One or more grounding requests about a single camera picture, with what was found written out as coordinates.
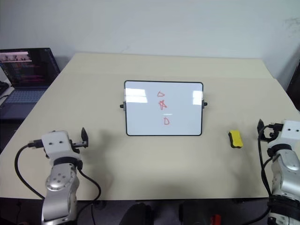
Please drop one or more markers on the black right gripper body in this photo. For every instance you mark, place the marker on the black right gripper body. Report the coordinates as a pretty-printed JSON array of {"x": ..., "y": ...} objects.
[{"x": 272, "y": 134}]

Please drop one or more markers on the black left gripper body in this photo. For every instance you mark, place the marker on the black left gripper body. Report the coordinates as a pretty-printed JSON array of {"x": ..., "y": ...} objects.
[{"x": 75, "y": 147}]

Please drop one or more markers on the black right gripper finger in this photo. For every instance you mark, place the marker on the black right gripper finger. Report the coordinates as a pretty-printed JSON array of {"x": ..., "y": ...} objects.
[{"x": 260, "y": 127}]

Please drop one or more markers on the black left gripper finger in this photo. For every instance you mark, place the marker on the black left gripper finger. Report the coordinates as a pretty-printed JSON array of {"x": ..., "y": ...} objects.
[{"x": 84, "y": 138}]

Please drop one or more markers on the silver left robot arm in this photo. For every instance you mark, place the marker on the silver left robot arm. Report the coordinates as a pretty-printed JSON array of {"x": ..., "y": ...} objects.
[{"x": 59, "y": 185}]

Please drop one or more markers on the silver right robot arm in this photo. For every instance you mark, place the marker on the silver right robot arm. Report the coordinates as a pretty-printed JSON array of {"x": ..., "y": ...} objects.
[{"x": 284, "y": 173}]

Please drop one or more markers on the yellow and black eraser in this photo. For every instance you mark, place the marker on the yellow and black eraser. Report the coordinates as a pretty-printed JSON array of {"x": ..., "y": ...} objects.
[{"x": 235, "y": 139}]

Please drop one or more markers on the dark chair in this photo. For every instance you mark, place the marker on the dark chair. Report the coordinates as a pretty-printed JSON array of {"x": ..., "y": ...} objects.
[{"x": 294, "y": 82}]

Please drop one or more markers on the open dark blue laptop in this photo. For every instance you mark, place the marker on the open dark blue laptop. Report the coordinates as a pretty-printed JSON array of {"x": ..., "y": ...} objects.
[{"x": 25, "y": 79}]

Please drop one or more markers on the small black-framed whiteboard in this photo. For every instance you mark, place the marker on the small black-framed whiteboard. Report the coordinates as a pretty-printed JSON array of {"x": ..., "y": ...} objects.
[{"x": 164, "y": 110}]

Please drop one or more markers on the dark rounded shape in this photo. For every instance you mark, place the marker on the dark rounded shape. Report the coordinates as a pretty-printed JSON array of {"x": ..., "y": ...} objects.
[{"x": 137, "y": 214}]

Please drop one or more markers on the small red object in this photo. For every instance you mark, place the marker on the small red object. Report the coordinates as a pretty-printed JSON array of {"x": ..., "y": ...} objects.
[{"x": 215, "y": 220}]

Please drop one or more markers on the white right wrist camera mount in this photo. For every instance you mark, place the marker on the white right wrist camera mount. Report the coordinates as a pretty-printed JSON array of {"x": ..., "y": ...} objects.
[{"x": 291, "y": 132}]

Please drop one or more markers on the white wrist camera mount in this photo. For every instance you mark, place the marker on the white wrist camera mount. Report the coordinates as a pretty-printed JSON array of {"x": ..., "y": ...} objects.
[
  {"x": 291, "y": 132},
  {"x": 56, "y": 143}
]

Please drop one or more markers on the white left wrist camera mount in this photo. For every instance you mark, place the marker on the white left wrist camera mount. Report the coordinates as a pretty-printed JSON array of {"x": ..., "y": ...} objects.
[{"x": 56, "y": 143}]

